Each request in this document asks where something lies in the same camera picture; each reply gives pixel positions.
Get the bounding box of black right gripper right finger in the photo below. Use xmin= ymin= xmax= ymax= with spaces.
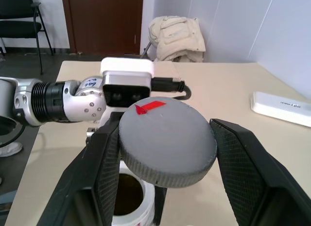
xmin=209 ymin=118 xmax=311 ymax=226

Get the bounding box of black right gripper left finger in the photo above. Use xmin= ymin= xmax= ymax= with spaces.
xmin=36 ymin=111 xmax=121 ymax=226

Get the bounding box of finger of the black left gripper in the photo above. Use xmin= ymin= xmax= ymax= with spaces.
xmin=151 ymin=186 xmax=168 ymax=226

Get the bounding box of white plastic jar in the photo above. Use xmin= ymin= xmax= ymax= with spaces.
xmin=112 ymin=159 xmax=156 ymax=226

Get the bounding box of grey round lid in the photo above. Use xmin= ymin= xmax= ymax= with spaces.
xmin=118 ymin=97 xmax=218 ymax=189

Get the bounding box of white rectangular case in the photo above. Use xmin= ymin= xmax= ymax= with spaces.
xmin=250 ymin=90 xmax=311 ymax=128

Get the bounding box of white rounded floor object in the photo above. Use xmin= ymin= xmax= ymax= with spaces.
xmin=0 ymin=141 xmax=24 ymax=158

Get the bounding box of brown wooden door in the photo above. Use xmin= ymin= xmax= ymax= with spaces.
xmin=61 ymin=0 xmax=144 ymax=55

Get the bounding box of beige padded jacket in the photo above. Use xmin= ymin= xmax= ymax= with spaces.
xmin=148 ymin=15 xmax=207 ymax=63

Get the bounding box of black office chair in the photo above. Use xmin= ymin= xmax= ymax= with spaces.
xmin=0 ymin=0 xmax=54 ymax=75

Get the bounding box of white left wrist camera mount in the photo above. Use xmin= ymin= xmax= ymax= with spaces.
xmin=100 ymin=56 xmax=156 ymax=126

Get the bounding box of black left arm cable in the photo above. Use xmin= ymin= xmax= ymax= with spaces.
xmin=0 ymin=77 xmax=193 ymax=149

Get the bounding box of grey metal chair frame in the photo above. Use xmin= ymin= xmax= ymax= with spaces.
xmin=141 ymin=40 xmax=153 ymax=60

